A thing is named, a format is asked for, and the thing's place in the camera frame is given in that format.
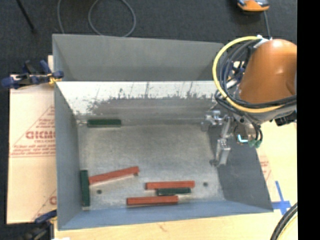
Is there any grey metal bin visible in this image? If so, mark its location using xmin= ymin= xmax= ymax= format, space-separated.
xmin=51 ymin=33 xmax=275 ymax=231

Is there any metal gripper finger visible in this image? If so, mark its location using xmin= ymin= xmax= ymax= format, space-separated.
xmin=209 ymin=138 xmax=232 ymax=168
xmin=201 ymin=110 xmax=226 ymax=132

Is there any dark green flat block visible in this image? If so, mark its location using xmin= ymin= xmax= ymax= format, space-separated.
xmin=155 ymin=187 xmax=192 ymax=197
xmin=86 ymin=118 xmax=123 ymax=128
xmin=79 ymin=169 xmax=91 ymax=208

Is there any red-brown flat block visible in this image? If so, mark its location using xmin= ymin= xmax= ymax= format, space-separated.
xmin=144 ymin=180 xmax=196 ymax=191
xmin=125 ymin=195 xmax=180 ymax=207
xmin=87 ymin=165 xmax=141 ymax=185

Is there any black cylinder on white bracket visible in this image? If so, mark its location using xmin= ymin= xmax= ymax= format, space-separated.
xmin=274 ymin=113 xmax=297 ymax=127

